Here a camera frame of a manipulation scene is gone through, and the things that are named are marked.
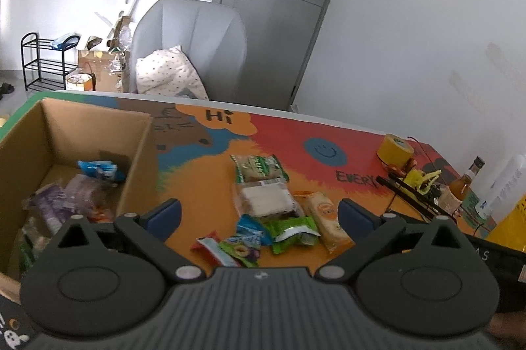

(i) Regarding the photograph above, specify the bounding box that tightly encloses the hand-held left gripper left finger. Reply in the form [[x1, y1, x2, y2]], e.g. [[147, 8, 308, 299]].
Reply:
[[53, 199, 207, 282]]

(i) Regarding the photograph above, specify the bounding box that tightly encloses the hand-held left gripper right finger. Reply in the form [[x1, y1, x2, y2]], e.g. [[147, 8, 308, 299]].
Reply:
[[312, 199, 470, 282]]

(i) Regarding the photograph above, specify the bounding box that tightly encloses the red snack packet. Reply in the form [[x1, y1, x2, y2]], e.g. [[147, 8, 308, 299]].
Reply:
[[190, 232, 244, 267]]

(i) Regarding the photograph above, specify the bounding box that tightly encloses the orange speckled snack packet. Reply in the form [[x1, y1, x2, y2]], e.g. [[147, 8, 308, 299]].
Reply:
[[87, 205, 116, 224]]

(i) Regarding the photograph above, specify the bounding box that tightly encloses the green foil packet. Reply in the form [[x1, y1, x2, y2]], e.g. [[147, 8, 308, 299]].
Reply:
[[262, 215, 322, 255]]

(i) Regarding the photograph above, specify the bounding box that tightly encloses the cardboard box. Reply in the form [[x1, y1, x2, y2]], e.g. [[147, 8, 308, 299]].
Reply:
[[0, 97, 162, 294]]

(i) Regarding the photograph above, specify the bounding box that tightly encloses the blue white snack packet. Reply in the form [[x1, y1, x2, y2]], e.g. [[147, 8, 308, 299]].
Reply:
[[77, 160, 127, 183]]

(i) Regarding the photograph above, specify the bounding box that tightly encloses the small green fruit packet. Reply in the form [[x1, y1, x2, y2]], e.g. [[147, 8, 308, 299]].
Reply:
[[217, 236, 260, 267]]

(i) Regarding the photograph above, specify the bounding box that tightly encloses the clear white wafer packet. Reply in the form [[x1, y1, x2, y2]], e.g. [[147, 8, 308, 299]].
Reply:
[[233, 181, 302, 220]]

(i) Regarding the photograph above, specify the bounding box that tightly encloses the purple snack packet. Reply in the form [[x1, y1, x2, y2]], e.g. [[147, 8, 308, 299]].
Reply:
[[22, 174, 118, 236]]

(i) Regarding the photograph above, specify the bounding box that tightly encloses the green label bread packet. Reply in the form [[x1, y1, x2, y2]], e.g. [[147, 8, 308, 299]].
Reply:
[[229, 154, 289, 185]]

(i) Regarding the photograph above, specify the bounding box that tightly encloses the person's right hand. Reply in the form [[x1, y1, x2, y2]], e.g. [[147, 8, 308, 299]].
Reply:
[[489, 312, 526, 341]]

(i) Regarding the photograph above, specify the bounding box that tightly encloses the yellow bag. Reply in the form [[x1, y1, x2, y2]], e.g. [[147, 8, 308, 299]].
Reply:
[[486, 197, 526, 249]]

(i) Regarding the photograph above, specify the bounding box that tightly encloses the black tripod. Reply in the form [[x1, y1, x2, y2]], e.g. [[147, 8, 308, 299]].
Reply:
[[375, 173, 439, 218]]

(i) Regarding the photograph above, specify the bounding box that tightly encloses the yellow clip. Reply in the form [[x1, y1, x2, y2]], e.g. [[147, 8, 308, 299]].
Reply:
[[404, 168, 443, 195]]

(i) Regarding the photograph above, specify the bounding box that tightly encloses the yellow tape roll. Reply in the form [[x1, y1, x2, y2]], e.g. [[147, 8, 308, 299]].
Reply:
[[377, 133, 415, 166]]

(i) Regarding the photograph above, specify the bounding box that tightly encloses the white plastic bottle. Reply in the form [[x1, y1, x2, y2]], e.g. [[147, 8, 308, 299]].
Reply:
[[475, 154, 526, 220]]

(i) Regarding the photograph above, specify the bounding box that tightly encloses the brown glass bottle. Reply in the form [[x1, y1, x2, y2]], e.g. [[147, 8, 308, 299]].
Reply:
[[447, 155, 486, 212]]

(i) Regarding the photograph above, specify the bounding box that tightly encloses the polka dot pillow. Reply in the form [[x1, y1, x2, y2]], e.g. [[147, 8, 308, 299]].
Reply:
[[135, 45, 210, 101]]

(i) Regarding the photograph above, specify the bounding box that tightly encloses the taped brown carton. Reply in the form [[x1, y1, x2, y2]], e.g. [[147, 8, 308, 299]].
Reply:
[[77, 47, 132, 93]]

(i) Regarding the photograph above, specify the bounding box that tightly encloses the orange white paper bag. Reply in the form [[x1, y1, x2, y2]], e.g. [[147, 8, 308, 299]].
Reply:
[[65, 73, 95, 92]]

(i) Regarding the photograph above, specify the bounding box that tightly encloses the clear plastic wrap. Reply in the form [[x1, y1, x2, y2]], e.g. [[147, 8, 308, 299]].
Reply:
[[108, 22, 135, 80]]

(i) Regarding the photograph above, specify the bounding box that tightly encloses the grey armchair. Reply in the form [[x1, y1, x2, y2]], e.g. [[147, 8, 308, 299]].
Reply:
[[131, 0, 248, 112]]

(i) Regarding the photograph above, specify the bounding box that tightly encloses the black shoe rack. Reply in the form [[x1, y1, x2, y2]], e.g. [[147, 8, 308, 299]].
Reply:
[[20, 32, 81, 92]]

